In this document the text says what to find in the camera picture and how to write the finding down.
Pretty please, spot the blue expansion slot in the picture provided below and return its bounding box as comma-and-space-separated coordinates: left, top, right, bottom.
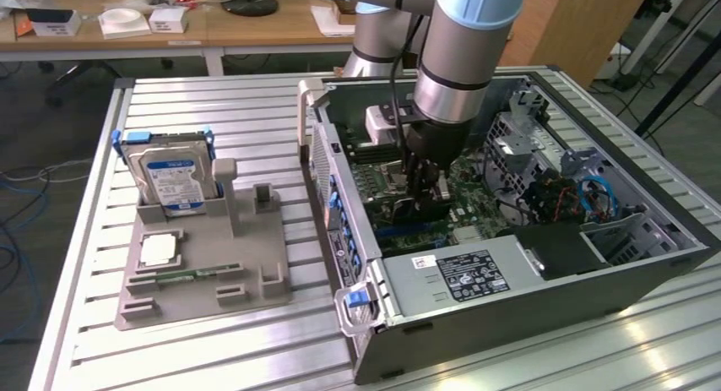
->
376, 222, 448, 236

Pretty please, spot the wooden desk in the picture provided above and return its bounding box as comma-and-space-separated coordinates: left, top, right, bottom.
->
0, 0, 516, 78

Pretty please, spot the flat white box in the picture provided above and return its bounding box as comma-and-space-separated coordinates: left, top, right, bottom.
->
310, 4, 360, 39

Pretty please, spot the black round lamp base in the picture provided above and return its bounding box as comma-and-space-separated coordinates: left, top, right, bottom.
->
221, 0, 281, 18

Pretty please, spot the white labelled cardboard box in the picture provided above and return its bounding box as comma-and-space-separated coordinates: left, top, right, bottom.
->
149, 6, 191, 35

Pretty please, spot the green RAM stick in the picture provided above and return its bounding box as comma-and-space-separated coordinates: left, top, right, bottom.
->
154, 267, 227, 285

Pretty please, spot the green motherboard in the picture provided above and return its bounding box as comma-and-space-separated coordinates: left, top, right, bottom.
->
342, 133, 509, 258

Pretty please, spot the blue disk wire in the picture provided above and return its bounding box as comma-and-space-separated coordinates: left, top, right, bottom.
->
580, 175, 623, 222

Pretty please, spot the silver CPU chip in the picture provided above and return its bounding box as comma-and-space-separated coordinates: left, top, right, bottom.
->
138, 235, 177, 268

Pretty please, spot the white floor cable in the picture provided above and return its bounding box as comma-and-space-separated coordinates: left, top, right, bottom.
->
0, 157, 93, 186

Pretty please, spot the white tape dispenser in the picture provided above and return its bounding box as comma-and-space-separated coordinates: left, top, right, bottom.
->
98, 8, 154, 40

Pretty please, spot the open black PC case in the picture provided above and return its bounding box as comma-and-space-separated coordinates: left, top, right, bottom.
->
297, 72, 712, 386

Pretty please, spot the CPU socket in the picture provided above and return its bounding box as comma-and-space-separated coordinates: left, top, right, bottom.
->
382, 161, 410, 188

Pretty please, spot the wooden cabinet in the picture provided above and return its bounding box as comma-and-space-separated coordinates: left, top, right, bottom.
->
498, 0, 656, 90

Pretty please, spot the black office chair base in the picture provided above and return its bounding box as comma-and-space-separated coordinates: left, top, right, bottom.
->
38, 60, 115, 107

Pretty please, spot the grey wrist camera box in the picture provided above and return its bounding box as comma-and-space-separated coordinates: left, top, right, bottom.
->
365, 105, 416, 147

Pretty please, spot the silver chipset heatsink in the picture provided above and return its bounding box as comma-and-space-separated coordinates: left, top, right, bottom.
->
450, 226, 488, 245

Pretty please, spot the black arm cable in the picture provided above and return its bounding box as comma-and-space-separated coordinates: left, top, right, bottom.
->
388, 0, 433, 166

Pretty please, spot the black stand pole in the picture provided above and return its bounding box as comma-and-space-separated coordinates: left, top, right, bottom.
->
635, 10, 721, 137

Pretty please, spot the grey plastic parts rack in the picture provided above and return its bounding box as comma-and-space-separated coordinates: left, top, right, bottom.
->
111, 156, 293, 334

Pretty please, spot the white metal table frame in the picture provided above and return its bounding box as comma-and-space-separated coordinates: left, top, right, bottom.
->
619, 0, 721, 107

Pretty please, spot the low-profile Nvidia graphics card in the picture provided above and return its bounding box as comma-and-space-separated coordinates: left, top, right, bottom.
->
360, 175, 453, 224

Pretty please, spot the grey power supply unit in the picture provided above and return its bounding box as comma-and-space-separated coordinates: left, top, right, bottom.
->
382, 234, 544, 318

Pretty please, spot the white box with black lid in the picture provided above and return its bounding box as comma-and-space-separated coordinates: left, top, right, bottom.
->
31, 8, 83, 38

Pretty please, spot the blue floor cable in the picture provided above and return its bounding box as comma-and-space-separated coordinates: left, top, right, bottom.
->
0, 171, 51, 346

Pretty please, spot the hard disk with blue bracket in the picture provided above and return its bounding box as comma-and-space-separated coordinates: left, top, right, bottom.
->
106, 128, 219, 219

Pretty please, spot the metal disk bay cage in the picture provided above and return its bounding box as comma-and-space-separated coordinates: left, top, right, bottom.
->
478, 86, 567, 190

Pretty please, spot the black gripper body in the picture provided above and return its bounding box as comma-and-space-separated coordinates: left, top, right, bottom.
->
404, 119, 472, 172

